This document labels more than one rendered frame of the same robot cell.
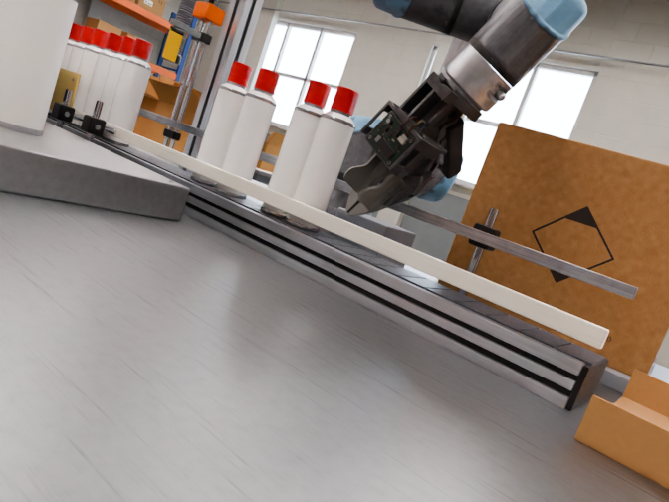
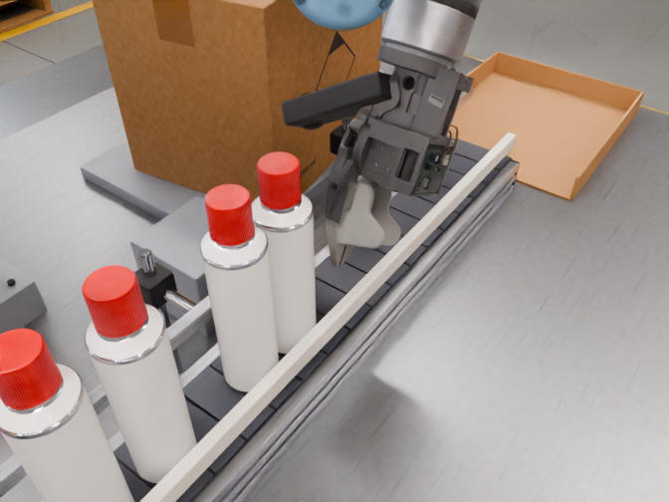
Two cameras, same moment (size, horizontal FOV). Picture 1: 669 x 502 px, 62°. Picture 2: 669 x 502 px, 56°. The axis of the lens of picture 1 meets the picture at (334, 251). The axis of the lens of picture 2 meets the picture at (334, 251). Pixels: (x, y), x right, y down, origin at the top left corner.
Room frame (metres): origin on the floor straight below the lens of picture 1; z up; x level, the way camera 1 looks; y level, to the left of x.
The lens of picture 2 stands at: (0.75, 0.46, 1.36)
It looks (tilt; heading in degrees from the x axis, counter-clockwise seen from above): 42 degrees down; 271
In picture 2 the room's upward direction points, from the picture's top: straight up
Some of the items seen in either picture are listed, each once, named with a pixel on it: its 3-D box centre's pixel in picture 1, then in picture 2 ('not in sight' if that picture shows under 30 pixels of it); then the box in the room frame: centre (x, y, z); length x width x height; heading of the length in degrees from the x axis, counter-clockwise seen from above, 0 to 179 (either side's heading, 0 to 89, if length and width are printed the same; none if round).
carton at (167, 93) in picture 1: (197, 125); not in sight; (2.82, 0.86, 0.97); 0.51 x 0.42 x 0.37; 151
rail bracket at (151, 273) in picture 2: not in sight; (178, 326); (0.90, 0.07, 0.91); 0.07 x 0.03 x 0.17; 145
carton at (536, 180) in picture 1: (573, 247); (256, 55); (0.88, -0.35, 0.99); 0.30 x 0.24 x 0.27; 64
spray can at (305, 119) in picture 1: (298, 149); (241, 296); (0.83, 0.10, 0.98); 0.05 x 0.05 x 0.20
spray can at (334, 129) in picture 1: (325, 158); (285, 260); (0.80, 0.06, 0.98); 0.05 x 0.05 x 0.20
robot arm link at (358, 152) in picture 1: (365, 147); not in sight; (1.22, 0.01, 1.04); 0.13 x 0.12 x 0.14; 90
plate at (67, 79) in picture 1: (61, 91); not in sight; (1.17, 0.65, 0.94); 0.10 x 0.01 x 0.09; 55
